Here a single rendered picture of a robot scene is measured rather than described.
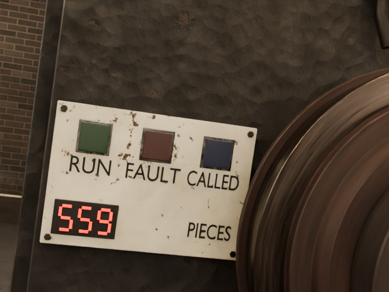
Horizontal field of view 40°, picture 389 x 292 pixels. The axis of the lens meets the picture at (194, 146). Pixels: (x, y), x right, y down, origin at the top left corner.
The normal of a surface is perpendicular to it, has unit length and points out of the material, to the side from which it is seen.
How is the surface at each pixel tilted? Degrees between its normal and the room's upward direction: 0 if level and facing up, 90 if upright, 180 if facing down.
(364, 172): 59
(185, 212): 90
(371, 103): 90
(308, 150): 90
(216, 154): 90
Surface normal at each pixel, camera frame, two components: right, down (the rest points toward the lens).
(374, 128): 0.18, 0.08
